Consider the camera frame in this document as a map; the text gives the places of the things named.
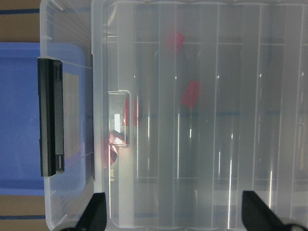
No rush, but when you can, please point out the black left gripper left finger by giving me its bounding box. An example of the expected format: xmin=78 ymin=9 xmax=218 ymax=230
xmin=73 ymin=192 xmax=107 ymax=231

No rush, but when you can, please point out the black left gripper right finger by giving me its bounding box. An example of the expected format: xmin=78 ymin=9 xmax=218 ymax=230
xmin=241 ymin=191 xmax=288 ymax=231

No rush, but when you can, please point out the clear plastic box lid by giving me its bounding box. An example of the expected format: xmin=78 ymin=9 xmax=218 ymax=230
xmin=91 ymin=0 xmax=308 ymax=231

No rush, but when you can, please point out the red block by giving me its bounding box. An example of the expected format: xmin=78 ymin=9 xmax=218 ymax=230
xmin=103 ymin=145 xmax=118 ymax=169
xmin=122 ymin=98 xmax=139 ymax=126
xmin=180 ymin=80 xmax=200 ymax=109
xmin=167 ymin=31 xmax=185 ymax=53
xmin=108 ymin=130 xmax=127 ymax=146

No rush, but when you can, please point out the blue plastic tray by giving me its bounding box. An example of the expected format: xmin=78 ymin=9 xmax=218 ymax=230
xmin=0 ymin=43 xmax=86 ymax=195

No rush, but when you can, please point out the clear plastic storage box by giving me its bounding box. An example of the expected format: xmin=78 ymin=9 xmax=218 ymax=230
xmin=38 ymin=0 xmax=308 ymax=231

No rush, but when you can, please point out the black box latch handle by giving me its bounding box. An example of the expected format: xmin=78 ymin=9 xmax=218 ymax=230
xmin=37 ymin=58 xmax=64 ymax=177

